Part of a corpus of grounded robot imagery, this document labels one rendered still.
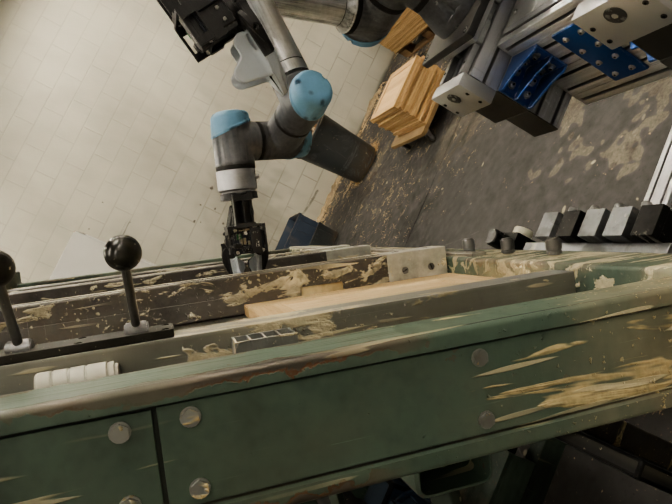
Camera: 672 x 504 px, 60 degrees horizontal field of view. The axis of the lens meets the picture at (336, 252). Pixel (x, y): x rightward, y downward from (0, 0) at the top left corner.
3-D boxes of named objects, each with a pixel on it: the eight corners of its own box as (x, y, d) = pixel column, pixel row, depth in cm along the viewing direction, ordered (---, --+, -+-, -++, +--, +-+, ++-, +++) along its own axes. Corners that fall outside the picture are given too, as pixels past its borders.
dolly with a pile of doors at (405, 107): (464, 80, 425) (418, 51, 415) (437, 143, 419) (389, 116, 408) (427, 100, 484) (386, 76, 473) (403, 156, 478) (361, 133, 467)
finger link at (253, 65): (256, 113, 76) (213, 52, 74) (292, 89, 77) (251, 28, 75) (260, 108, 73) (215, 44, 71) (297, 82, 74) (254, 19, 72)
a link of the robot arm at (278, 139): (324, 137, 111) (272, 139, 106) (302, 165, 121) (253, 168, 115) (313, 102, 113) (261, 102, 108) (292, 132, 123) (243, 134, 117)
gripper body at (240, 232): (229, 259, 106) (221, 193, 105) (224, 257, 114) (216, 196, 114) (270, 253, 108) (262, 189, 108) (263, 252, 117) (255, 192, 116)
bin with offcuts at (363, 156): (386, 137, 551) (326, 104, 534) (364, 186, 545) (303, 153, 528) (367, 147, 601) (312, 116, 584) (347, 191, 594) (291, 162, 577)
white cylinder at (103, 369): (35, 406, 57) (120, 390, 60) (31, 377, 57) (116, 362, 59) (41, 398, 60) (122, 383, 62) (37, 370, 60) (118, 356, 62)
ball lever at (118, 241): (156, 346, 65) (140, 243, 58) (121, 352, 64) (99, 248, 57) (154, 325, 68) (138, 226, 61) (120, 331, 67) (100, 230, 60)
